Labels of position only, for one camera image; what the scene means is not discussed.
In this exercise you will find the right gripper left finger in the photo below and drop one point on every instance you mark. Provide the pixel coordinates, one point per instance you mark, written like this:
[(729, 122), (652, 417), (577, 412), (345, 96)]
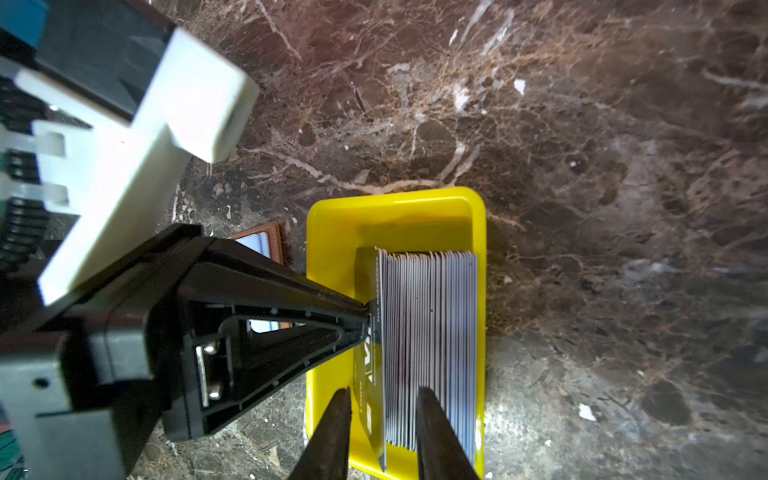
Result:
[(326, 455)]

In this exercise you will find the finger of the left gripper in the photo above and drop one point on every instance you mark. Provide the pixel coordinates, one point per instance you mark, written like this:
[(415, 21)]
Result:
[(230, 276), (230, 361)]

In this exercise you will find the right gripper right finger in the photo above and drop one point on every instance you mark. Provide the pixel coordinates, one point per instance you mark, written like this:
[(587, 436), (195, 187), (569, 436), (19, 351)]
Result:
[(439, 453)]

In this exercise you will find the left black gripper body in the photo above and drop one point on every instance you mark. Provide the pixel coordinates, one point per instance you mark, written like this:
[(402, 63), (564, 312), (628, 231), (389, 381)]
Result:
[(85, 380)]

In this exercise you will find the brown leather card holder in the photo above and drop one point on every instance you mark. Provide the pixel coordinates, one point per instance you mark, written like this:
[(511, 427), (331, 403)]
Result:
[(265, 240)]

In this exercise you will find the dark credit card stack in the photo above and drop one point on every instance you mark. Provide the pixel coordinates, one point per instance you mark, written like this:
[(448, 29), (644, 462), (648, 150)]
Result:
[(431, 339)]

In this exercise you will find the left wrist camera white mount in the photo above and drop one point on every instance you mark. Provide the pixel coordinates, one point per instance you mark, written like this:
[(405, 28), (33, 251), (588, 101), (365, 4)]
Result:
[(117, 176)]

